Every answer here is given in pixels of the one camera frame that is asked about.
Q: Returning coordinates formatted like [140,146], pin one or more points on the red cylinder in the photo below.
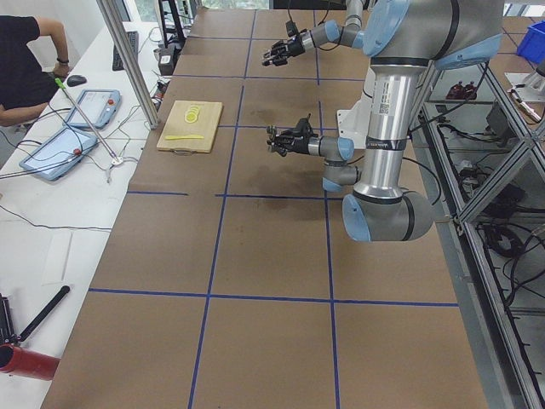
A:
[27,363]

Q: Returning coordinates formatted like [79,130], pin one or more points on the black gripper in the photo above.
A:
[296,145]
[293,45]

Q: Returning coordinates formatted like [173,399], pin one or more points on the front lemon slice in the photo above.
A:
[190,120]

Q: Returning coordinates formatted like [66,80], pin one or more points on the black computer mouse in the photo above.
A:
[76,80]

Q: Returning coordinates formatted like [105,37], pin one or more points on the seated man black shirt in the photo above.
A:
[26,88]

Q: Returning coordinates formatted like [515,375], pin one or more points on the yellow plastic knife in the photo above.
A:
[183,137]

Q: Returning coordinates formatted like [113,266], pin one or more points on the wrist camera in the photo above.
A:
[292,31]
[304,129]

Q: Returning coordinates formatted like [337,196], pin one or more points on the far blue teach pendant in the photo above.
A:
[99,105]

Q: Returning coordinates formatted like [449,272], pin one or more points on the small glass measuring cup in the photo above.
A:
[277,49]

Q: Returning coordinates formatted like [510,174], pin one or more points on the blue plastic bin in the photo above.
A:
[532,46]

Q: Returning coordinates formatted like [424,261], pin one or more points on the blue teach pendant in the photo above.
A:
[59,154]
[99,105]

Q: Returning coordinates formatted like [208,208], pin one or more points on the green handled reach stick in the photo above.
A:
[116,160]

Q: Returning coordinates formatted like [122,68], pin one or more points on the black handle tool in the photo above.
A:
[41,316]

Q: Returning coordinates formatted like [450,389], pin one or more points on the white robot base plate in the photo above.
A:
[353,123]

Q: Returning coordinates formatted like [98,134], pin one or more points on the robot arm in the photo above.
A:
[401,38]
[326,35]

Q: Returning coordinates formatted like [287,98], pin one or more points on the wooden cutting board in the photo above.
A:
[206,125]

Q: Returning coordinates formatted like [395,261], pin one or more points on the near blue teach pendant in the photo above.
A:
[59,154]

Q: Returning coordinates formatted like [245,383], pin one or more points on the black box device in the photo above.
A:
[166,60]

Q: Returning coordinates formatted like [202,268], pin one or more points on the aluminium frame post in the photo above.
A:
[115,26]

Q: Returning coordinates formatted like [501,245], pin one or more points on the steel double jigger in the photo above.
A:
[271,136]

